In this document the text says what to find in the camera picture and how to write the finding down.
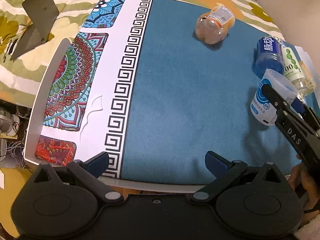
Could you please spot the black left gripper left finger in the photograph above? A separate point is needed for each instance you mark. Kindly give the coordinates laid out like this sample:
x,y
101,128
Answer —
x,y
87,173

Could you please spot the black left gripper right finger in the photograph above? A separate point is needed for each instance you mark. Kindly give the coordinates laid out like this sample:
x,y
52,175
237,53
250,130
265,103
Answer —
x,y
224,171

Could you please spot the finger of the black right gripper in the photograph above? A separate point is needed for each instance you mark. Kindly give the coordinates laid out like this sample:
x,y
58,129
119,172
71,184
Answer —
x,y
299,106
274,98

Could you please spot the white blue labelled plastic cup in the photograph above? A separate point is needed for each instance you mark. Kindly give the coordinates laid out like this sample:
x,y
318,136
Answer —
x,y
261,108

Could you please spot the green white labelled plastic cup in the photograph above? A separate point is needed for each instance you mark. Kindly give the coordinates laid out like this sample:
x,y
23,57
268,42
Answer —
x,y
296,74

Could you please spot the orange labelled plastic cup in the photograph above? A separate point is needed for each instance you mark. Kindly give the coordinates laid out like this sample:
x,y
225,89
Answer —
x,y
213,26

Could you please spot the person's right hand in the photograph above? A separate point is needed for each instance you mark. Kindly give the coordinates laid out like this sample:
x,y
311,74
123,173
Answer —
x,y
300,175

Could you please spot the blue patterned table cloth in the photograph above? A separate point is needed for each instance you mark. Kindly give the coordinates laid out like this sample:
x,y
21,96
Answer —
x,y
155,98

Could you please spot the floral striped bed quilt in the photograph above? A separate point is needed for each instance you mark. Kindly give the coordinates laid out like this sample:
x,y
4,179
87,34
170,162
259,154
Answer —
x,y
24,60

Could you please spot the grey open laptop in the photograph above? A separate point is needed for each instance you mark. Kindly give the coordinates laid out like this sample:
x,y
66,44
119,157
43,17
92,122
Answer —
x,y
42,14

